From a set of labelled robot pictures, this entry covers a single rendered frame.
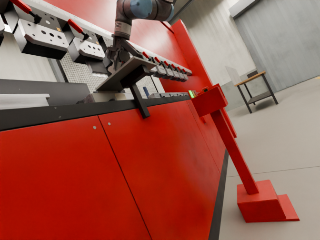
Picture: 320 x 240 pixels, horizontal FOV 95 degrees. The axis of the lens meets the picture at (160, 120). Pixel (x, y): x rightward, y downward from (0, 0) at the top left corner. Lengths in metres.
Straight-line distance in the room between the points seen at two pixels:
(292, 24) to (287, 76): 1.87
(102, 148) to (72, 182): 0.12
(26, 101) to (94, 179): 0.32
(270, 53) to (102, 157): 7.76
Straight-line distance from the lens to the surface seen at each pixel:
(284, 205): 1.19
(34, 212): 0.41
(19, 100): 0.60
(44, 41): 0.76
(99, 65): 0.91
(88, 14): 1.12
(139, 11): 0.69
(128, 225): 0.53
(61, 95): 1.33
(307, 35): 8.07
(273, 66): 7.89
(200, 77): 2.81
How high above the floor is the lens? 0.71
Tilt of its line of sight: 2 degrees up
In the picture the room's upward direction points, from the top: 25 degrees counter-clockwise
